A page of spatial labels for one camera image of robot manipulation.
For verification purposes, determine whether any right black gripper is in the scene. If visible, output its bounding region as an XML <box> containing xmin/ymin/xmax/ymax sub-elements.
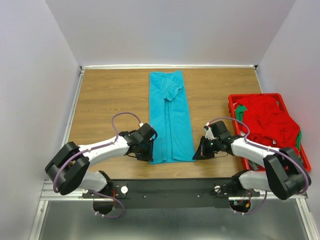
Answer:
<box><xmin>192</xmin><ymin>135</ymin><xmax>221</xmax><ymax>160</ymax></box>

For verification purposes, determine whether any teal t shirt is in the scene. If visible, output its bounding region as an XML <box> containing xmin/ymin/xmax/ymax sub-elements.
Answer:
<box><xmin>149</xmin><ymin>71</ymin><xmax>195</xmax><ymax>165</ymax></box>

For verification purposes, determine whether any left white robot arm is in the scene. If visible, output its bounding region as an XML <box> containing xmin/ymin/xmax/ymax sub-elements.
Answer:
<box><xmin>45</xmin><ymin>123</ymin><xmax>158</xmax><ymax>198</ymax></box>

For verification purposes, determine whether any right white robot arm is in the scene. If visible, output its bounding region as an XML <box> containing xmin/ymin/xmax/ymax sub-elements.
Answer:
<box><xmin>193</xmin><ymin>117</ymin><xmax>312</xmax><ymax>200</ymax></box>

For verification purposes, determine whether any green t shirt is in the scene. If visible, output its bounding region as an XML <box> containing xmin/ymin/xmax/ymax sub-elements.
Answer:
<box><xmin>235</xmin><ymin>104</ymin><xmax>248</xmax><ymax>122</ymax></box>

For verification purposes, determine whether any grey white garment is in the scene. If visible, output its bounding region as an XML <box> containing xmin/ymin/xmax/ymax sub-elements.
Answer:
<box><xmin>248</xmin><ymin>160</ymin><xmax>260</xmax><ymax>171</ymax></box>

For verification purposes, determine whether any red t shirt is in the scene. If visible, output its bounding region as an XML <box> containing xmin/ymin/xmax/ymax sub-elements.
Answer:
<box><xmin>234</xmin><ymin>94</ymin><xmax>302</xmax><ymax>156</ymax></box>

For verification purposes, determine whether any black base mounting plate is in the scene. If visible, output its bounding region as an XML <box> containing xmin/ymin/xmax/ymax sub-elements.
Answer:
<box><xmin>82</xmin><ymin>177</ymin><xmax>260</xmax><ymax>210</ymax></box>

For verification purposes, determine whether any red plastic bin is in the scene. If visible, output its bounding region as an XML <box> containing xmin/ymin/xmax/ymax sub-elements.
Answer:
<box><xmin>227</xmin><ymin>94</ymin><xmax>311</xmax><ymax>186</ymax></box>

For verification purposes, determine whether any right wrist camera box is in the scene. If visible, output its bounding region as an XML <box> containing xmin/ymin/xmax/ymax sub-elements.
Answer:
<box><xmin>203</xmin><ymin>122</ymin><xmax>215</xmax><ymax>141</ymax></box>

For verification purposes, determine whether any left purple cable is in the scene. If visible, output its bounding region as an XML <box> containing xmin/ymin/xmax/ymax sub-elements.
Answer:
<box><xmin>52</xmin><ymin>112</ymin><xmax>126</xmax><ymax>219</ymax></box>

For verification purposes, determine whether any purple cable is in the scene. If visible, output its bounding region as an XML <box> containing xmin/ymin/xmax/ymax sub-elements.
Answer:
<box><xmin>52</xmin><ymin>112</ymin><xmax>126</xmax><ymax>219</ymax></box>
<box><xmin>206</xmin><ymin>117</ymin><xmax>310</xmax><ymax>216</ymax></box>

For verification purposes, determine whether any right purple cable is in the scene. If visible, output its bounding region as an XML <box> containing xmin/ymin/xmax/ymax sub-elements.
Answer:
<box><xmin>206</xmin><ymin>117</ymin><xmax>310</xmax><ymax>216</ymax></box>

